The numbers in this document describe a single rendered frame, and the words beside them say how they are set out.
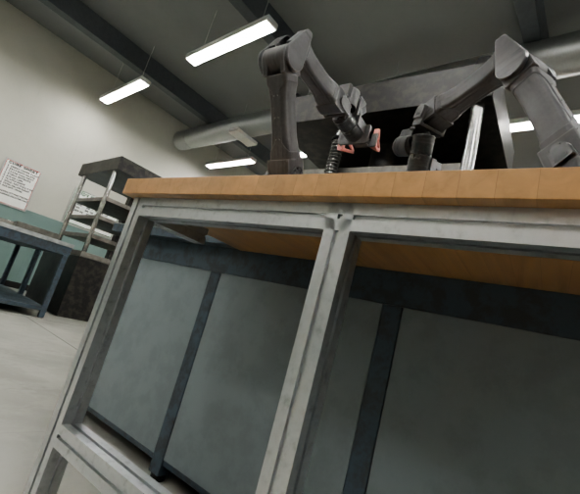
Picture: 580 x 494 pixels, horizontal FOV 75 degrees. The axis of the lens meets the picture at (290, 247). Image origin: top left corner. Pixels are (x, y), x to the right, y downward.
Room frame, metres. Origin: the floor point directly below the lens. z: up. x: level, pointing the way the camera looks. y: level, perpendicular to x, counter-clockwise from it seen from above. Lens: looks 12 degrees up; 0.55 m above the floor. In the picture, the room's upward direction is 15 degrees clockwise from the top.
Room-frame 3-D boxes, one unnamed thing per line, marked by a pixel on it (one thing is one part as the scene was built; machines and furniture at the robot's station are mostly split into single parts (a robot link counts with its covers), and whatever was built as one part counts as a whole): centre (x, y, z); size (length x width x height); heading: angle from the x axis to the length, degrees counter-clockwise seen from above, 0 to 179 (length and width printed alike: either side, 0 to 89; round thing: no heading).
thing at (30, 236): (4.44, 3.16, 0.44); 1.90 x 0.70 x 0.89; 48
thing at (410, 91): (2.23, -0.46, 1.75); 1.30 x 0.84 x 0.61; 52
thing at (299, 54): (0.88, 0.06, 1.17); 0.30 x 0.09 x 0.12; 143
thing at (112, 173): (5.20, 2.43, 1.03); 1.54 x 0.94 x 2.06; 48
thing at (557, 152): (0.52, -0.40, 0.90); 0.09 x 0.06 x 0.06; 110
